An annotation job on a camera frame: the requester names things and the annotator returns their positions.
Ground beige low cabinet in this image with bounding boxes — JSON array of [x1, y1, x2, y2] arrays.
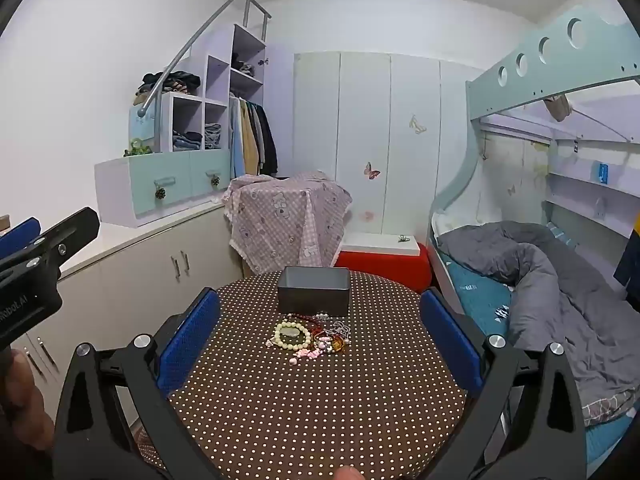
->
[[0, 202, 247, 441]]

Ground pink checked bear cloth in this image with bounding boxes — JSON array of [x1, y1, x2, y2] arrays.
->
[[223, 170, 354, 277]]

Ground round brown polka-dot table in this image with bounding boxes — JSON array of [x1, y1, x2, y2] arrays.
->
[[137, 270, 473, 480]]

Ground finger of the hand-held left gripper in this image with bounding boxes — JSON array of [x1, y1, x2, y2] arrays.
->
[[0, 207, 101, 286], [0, 217, 42, 259]]

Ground teal bed sheet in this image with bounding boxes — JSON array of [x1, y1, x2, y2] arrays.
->
[[444, 261, 637, 480]]

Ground pale green bead bracelet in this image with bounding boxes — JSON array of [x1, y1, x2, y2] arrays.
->
[[272, 320, 312, 352]]

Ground dark folded clothes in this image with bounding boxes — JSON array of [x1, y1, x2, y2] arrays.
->
[[231, 52, 259, 79]]

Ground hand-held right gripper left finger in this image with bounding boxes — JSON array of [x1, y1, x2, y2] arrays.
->
[[52, 287, 221, 480]]

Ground white wardrobe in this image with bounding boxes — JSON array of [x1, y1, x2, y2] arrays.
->
[[292, 51, 477, 237]]

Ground grey metal box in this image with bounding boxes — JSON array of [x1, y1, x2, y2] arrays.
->
[[277, 266, 351, 316]]

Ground person's left hand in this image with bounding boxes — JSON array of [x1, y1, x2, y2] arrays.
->
[[0, 347, 56, 453]]

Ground pile of mixed jewelry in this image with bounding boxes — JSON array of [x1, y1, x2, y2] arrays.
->
[[265, 310, 354, 364]]

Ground red bench with white top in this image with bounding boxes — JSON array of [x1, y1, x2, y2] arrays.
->
[[334, 231, 432, 294]]

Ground grey metal handrail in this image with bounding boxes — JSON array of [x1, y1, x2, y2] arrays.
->
[[137, 0, 273, 155]]

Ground teal bunk bed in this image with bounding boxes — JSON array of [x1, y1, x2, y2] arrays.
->
[[426, 4, 640, 480]]

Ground light blue box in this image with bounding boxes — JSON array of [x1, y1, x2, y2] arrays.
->
[[130, 105, 157, 142]]

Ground folded blue jeans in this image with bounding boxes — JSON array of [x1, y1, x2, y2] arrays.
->
[[172, 131, 204, 152]]

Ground narrow teal drawer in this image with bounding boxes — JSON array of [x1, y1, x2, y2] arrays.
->
[[190, 150, 232, 202]]

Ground row of hanging clothes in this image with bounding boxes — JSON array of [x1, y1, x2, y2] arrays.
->
[[229, 92, 279, 179]]

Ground pile of dark clothes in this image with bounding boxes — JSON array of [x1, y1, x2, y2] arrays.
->
[[134, 70, 202, 97]]

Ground wide teal drawer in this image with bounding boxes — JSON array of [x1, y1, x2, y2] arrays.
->
[[128, 152, 194, 217]]

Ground white teal shelf unit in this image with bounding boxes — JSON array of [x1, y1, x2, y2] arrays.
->
[[95, 22, 282, 229]]

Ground grey duvet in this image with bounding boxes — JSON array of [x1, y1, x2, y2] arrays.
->
[[436, 220, 640, 429]]

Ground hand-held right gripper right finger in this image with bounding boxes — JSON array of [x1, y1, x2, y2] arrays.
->
[[419, 287, 586, 480]]

